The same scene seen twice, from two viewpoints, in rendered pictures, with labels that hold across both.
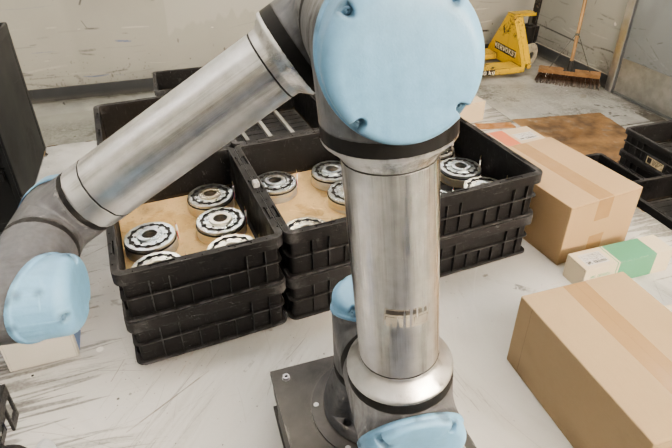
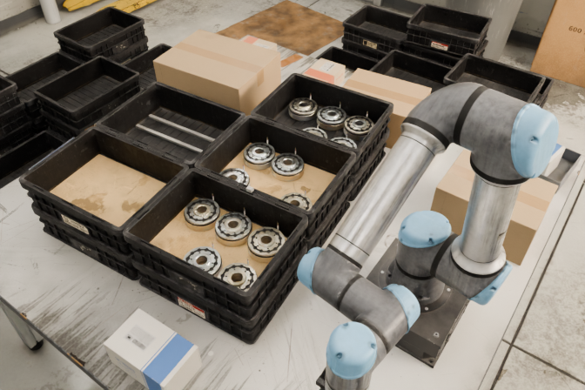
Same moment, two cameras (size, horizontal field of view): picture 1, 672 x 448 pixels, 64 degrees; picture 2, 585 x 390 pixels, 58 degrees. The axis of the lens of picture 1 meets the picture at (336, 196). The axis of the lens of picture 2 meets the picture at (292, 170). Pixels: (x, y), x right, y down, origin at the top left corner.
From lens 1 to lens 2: 0.85 m
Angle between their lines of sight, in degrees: 31
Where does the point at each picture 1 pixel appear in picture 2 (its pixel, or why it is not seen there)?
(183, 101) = (400, 185)
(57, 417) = not seen: outside the picture
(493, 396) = not seen: hidden behind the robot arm
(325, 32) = (526, 150)
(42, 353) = (185, 378)
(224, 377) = (305, 319)
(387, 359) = (493, 254)
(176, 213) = (184, 236)
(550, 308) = (453, 187)
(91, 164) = (362, 238)
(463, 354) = not seen: hidden behind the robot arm
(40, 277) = (408, 299)
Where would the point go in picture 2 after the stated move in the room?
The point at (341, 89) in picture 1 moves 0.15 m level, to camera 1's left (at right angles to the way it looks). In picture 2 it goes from (532, 167) to (474, 206)
